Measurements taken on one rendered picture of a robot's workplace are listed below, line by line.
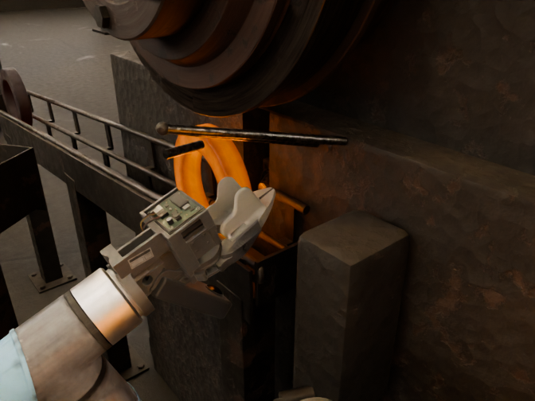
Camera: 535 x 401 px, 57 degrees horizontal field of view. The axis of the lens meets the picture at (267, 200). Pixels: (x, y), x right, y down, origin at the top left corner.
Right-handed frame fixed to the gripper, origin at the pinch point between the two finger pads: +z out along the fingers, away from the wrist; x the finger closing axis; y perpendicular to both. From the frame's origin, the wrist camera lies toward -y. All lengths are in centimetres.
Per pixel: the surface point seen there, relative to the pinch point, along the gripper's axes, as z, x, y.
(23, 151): -18, 53, 1
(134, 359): -27, 63, -72
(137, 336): -23, 72, -75
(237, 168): -0.1, 4.7, 3.4
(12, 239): -39, 156, -69
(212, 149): -1.1, 7.7, 5.9
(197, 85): -0.7, 4.6, 15.8
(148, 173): -3.0, 37.8, -9.3
